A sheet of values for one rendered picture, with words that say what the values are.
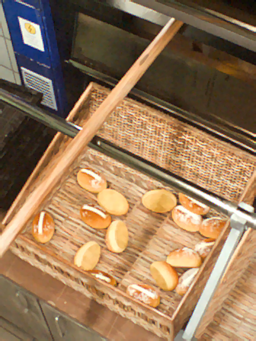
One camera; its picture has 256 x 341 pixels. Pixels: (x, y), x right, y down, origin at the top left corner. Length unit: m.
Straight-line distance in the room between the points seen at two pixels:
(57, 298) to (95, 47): 0.70
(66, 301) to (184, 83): 0.67
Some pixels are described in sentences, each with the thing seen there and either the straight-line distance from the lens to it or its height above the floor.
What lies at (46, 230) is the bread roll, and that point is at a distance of 2.11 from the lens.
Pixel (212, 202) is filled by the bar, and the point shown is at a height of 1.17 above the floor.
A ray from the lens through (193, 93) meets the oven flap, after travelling 1.90.
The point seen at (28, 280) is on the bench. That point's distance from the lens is 2.11.
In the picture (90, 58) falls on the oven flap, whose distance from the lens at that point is 2.05.
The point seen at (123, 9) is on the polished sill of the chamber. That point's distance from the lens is 1.86.
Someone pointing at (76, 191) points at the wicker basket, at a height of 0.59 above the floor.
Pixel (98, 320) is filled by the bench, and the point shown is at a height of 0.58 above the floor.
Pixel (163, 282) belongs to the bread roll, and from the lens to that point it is 2.00.
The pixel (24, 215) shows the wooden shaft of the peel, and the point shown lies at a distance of 1.47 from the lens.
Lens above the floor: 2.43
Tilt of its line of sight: 55 degrees down
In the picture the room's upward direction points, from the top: 6 degrees counter-clockwise
